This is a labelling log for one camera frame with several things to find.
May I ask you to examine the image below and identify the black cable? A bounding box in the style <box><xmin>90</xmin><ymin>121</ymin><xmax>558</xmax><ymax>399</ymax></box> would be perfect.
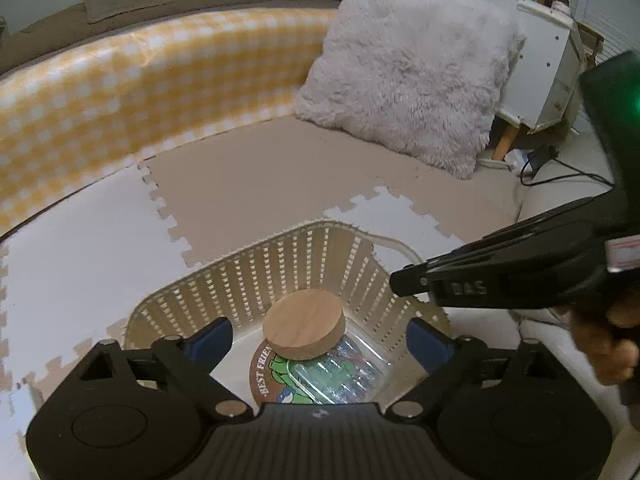
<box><xmin>520</xmin><ymin>157</ymin><xmax>617</xmax><ymax>189</ymax></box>

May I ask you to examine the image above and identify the round brown cartoon coaster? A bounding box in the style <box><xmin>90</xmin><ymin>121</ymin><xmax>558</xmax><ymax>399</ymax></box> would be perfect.
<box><xmin>248</xmin><ymin>338</ymin><xmax>326</xmax><ymax>406</ymax></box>

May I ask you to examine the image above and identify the person's right hand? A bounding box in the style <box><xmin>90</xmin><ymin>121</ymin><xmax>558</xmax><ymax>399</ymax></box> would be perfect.
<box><xmin>570</xmin><ymin>305</ymin><xmax>640</xmax><ymax>401</ymax></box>

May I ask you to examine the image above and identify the black power adapter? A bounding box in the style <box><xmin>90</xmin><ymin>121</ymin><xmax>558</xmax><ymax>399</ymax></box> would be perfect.
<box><xmin>520</xmin><ymin>145</ymin><xmax>559</xmax><ymax>177</ymax></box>

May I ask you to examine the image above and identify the white side table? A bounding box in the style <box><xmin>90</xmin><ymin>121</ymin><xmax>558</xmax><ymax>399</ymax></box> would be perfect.
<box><xmin>492</xmin><ymin>0</ymin><xmax>606</xmax><ymax>162</ymax></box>

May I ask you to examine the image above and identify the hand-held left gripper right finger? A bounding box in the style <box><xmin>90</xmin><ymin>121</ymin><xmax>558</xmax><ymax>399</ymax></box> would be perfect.
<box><xmin>382</xmin><ymin>317</ymin><xmax>563</xmax><ymax>420</ymax></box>

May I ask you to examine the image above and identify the white foam mat tile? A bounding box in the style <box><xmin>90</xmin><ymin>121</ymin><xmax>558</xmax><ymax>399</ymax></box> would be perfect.
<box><xmin>0</xmin><ymin>164</ymin><xmax>203</xmax><ymax>411</ymax></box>
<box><xmin>322</xmin><ymin>186</ymin><xmax>468</xmax><ymax>266</ymax></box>

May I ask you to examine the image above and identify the white fluffy cushion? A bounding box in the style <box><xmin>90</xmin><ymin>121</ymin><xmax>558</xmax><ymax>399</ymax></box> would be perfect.
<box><xmin>292</xmin><ymin>0</ymin><xmax>527</xmax><ymax>181</ymax></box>

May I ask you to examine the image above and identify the white power strip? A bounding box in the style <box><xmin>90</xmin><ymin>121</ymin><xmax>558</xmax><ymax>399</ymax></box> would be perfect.
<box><xmin>477</xmin><ymin>152</ymin><xmax>531</xmax><ymax>174</ymax></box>

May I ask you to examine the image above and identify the beige foam mat tile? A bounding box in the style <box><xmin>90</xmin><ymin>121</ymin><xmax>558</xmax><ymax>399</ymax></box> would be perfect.
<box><xmin>137</xmin><ymin>119</ymin><xmax>523</xmax><ymax>267</ymax></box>

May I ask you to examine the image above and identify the cream plastic woven basket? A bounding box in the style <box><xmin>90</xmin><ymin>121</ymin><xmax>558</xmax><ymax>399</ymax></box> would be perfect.
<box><xmin>122</xmin><ymin>219</ymin><xmax>453</xmax><ymax>406</ymax></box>

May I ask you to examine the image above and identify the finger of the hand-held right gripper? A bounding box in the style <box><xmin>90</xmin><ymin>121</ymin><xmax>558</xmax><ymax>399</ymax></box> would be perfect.
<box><xmin>389</xmin><ymin>195</ymin><xmax>619</xmax><ymax>307</ymax></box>

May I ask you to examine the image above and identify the glass jar with cork lid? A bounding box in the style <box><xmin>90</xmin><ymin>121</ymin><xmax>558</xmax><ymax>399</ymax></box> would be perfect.
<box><xmin>290</xmin><ymin>332</ymin><xmax>396</xmax><ymax>405</ymax></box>

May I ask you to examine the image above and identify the white window blind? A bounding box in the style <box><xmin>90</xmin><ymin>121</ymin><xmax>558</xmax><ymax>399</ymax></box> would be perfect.
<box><xmin>575</xmin><ymin>0</ymin><xmax>640</xmax><ymax>61</ymax></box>

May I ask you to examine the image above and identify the yellow checkered cushion bumper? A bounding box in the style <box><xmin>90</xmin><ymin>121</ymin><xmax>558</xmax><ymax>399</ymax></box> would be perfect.
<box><xmin>0</xmin><ymin>7</ymin><xmax>341</xmax><ymax>241</ymax></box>

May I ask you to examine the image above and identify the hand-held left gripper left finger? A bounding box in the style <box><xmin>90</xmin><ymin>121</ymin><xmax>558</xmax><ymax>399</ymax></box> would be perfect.
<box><xmin>70</xmin><ymin>316</ymin><xmax>256</xmax><ymax>418</ymax></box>

